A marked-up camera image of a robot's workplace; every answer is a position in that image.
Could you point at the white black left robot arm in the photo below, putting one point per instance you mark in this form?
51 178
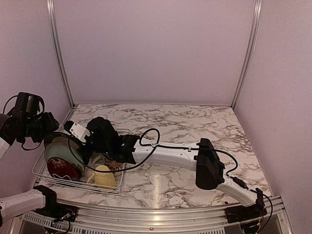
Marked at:
12 130

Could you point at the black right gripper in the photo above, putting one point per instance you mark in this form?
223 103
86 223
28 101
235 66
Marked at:
86 154

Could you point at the floral tall mug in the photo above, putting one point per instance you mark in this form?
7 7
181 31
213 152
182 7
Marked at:
112 165

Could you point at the yellow mug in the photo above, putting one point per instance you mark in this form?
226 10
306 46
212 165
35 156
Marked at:
103 177

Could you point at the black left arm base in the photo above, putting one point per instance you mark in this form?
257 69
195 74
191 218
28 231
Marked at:
59 211

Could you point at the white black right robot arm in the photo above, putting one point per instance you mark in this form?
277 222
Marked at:
203 159

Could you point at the aluminium right corner post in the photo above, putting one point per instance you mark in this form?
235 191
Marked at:
249 52

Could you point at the aluminium corner post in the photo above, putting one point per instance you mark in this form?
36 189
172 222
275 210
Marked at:
57 47
249 52

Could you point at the red floral plate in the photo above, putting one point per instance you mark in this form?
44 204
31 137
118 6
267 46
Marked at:
61 169

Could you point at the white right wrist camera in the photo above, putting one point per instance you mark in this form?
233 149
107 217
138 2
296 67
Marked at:
77 130

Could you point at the white wire dish rack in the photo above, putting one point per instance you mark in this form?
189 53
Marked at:
41 171

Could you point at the aluminium front rail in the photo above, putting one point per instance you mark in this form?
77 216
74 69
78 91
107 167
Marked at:
93 219

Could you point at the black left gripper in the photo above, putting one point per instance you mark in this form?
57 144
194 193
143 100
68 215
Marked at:
51 124

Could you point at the pale green floral plate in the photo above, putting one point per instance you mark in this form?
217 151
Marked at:
64 146

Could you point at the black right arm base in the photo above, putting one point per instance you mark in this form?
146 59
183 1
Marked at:
242 213

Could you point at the aluminium left corner post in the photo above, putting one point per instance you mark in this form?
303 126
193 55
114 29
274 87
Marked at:
57 47

